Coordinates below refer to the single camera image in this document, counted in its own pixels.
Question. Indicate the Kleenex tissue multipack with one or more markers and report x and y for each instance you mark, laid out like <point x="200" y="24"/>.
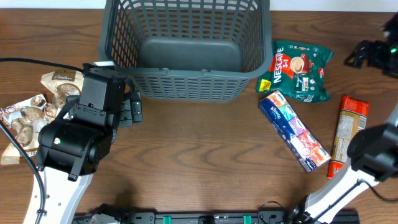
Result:
<point x="303" y="144"/>

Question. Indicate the red orange biscuit pack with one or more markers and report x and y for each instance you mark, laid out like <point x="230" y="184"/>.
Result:
<point x="352" y="119"/>

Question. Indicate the upper Pantree snack pouch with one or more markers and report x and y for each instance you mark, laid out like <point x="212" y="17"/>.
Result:
<point x="62" y="83"/>

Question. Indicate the lower Pantree snack pouch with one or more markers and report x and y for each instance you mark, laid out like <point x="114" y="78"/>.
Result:
<point x="26" y="118"/>

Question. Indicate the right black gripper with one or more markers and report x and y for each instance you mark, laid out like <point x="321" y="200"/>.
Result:
<point x="363" y="52"/>

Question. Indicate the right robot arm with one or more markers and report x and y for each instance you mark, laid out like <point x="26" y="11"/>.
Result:
<point x="372" y="153"/>

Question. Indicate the green Nescafe coffee bag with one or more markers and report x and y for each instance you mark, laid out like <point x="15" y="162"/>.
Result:
<point x="297" y="71"/>

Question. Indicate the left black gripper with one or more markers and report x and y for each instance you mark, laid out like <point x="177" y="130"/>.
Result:
<point x="126" y="116"/>

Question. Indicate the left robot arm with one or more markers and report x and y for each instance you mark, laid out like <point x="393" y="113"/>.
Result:
<point x="72" y="145"/>

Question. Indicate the grey plastic basket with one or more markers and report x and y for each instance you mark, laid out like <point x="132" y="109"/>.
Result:
<point x="188" y="49"/>

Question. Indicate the pantree snack pouch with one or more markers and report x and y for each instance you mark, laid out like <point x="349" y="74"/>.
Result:
<point x="26" y="118"/>
<point x="62" y="83"/>

